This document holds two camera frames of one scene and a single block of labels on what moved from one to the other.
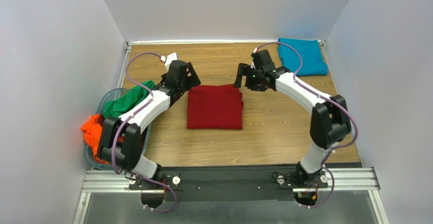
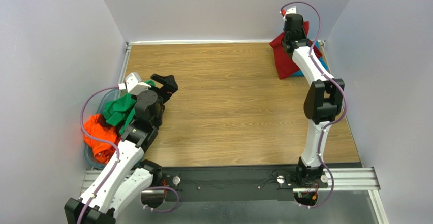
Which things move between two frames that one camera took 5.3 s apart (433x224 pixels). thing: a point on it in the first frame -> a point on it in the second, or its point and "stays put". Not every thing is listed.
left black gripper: (187, 81) -> (161, 90)
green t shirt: (128, 100) stays put
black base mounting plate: (228, 184) stays put
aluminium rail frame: (339, 180) stays put
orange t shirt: (92, 132) stays put
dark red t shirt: (214, 107) -> (285, 64)
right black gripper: (249, 75) -> (286, 45)
